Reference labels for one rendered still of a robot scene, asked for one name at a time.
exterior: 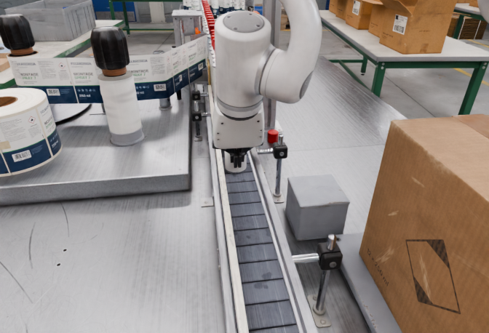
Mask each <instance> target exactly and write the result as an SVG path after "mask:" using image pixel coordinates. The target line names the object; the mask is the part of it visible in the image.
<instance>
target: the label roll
mask: <svg viewBox="0 0 489 333"><path fill-rule="evenodd" d="M61 150H62V143H61V141H60V137H59V134H58V131H57V127H56V125H55V121H54V118H53V115H52V111H51V109H50V106H49V102H48V99H47V96H46V93H45V92H43V91H41V90H39V89H32V88H12V89H0V177H3V176H10V175H14V174H20V173H23V172H27V171H30V170H32V169H35V168H37V167H40V166H42V165H44V164H46V163H48V162H49V161H51V160H53V159H54V158H55V157H56V156H57V155H58V154H59V153H60V152H61Z"/></svg>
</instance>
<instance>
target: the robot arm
mask: <svg viewBox="0 0 489 333"><path fill-rule="evenodd" d="M279 2H280V3H281V4H282V6H283V7H284V9H285V11H286V13H287V16H288V19H289V22H290V43H289V46H288V48H287V51H284V50H281V49H277V48H275V47H273V46H272V44H271V42H270V37H271V24H270V22H269V21H268V20H267V19H266V18H265V17H264V16H262V15H259V14H257V13H254V12H249V11H233V12H227V13H226V14H224V15H221V16H220V17H219V18H218V19H217V20H216V21H215V76H216V102H215V106H214V110H213V115H212V134H213V141H212V148H213V149H223V150H224V151H225V152H227V153H229V154H230V162H231V163H234V168H237V165H238V167H239V168H241V167H242V162H244V160H245V155H246V154H247V152H248V151H249V150H251V149H252V148H253V147H257V146H261V145H263V139H264V112H263V97H268V98H270V99H272V100H276V101H279V102H281V103H287V104H293V103H297V102H298V101H299V100H301V98H302V97H303V96H304V95H305V93H306V90H307V89H308V87H309V82H310V80H311V77H312V73H313V71H314V67H315V65H316V62H317V58H318V54H319V49H320V46H321V40H322V21H321V17H320V13H319V8H318V6H317V3H316V0H279ZM477 3H478V7H479V10H480V13H481V15H482V16H483V18H484V19H485V20H486V22H487V23H489V0H477Z"/></svg>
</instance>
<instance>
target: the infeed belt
mask: <svg viewBox="0 0 489 333"><path fill-rule="evenodd" d="M221 155H222V160H223V169H224V175H225V179H226V188H227V194H228V202H229V207H230V213H231V221H232V226H233V232H234V240H235V245H236V254H237V259H238V264H239V273H240V278H241V283H242V293H243V297H244V306H245V312H246V317H247V325H248V331H249V333H299V331H298V326H297V325H296V320H295V316H294V313H293V309H292V306H291V303H290V298H289V296H288V293H287V288H286V286H285V281H284V279H283V275H282V271H281V268H280V265H279V261H278V258H277V253H276V250H275V248H274V244H273V240H272V237H271V233H270V230H269V225H268V223H267V220H266V216H265V212H264V210H263V205H262V202H261V198H260V195H259V192H258V187H257V185H256V181H255V177H254V174H253V170H252V167H251V164H250V160H249V157H248V154H247V168H246V170H245V171H244V172H243V173H241V174H231V173H228V172H227V171H226V170H225V151H224V150H223V149H221ZM222 211H223V205H222ZM223 222H224V217H223ZM224 228H225V223H224ZM225 234H226V229H225ZM226 246H227V240H226ZM227 252H228V246H227ZM228 263H229V257H228ZM229 270H230V276H231V269H230V263H229ZM231 288H232V294H233V300H234V293H233V286H232V280H231ZM234 311H235V317H236V310H235V304H234ZM236 329H237V333H238V327H237V321H236Z"/></svg>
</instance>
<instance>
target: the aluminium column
mask: <svg viewBox="0 0 489 333"><path fill-rule="evenodd" d="M281 11H282V4H281V3H280V2H279V0H263V16H264V17H265V18H266V19H267V20H268V21H269V22H270V24H271V37H270V42H271V44H272V46H273V47H275V48H277V49H279V40H280V25H281ZM276 109H277V101H276V100H272V99H270V98H268V97H263V112H264V129H275V124H276Z"/></svg>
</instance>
